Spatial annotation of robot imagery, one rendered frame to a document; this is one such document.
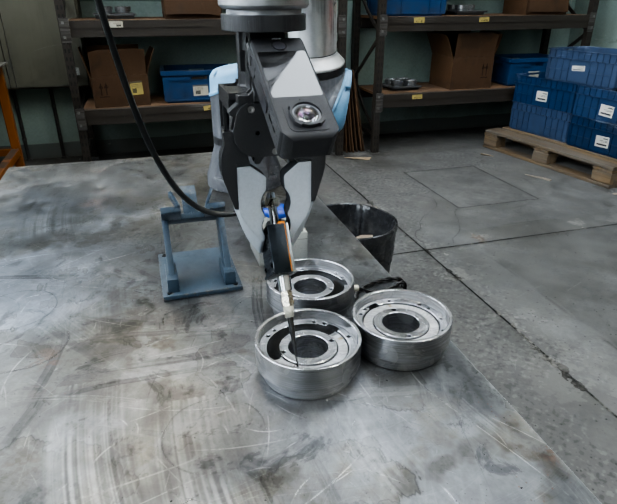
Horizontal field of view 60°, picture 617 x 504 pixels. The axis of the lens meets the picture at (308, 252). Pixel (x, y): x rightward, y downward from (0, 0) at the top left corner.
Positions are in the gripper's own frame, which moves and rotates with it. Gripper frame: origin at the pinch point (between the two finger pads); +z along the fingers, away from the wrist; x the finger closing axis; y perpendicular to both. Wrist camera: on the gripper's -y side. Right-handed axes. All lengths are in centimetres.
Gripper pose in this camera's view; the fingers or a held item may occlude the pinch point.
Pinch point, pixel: (275, 241)
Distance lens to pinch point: 51.8
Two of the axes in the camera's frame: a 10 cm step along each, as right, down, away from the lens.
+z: 0.0, 9.0, 4.3
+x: -9.6, 1.3, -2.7
